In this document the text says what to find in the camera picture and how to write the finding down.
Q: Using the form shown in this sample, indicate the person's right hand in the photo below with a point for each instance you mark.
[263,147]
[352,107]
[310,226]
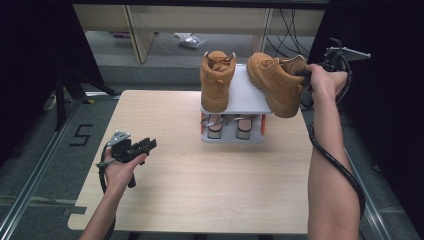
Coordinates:
[326,83]

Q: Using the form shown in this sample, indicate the aluminium floor rail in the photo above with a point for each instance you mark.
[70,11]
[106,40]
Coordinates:
[36,173]
[376,220]

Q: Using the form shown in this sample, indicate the dark curtain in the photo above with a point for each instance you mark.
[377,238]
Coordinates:
[33,66]
[393,100]

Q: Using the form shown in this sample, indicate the person's left hand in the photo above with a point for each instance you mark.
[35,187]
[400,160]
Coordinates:
[118,175]

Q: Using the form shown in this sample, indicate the white two-tier shoe rack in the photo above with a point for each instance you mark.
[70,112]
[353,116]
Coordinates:
[245,96]

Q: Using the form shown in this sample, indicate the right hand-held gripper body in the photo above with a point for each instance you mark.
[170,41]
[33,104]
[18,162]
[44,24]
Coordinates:
[346,54]

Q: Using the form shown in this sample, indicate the silver foil packet left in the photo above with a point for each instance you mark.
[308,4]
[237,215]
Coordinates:
[190,41]

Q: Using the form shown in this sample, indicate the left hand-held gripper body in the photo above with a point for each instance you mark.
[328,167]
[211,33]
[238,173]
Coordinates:
[125,148]

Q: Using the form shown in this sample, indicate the tan suede lace-up boot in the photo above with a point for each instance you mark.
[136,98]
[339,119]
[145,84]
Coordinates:
[276,83]
[215,90]

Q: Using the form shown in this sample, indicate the beige wooden cabinet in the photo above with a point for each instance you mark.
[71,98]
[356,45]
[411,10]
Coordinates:
[166,20]

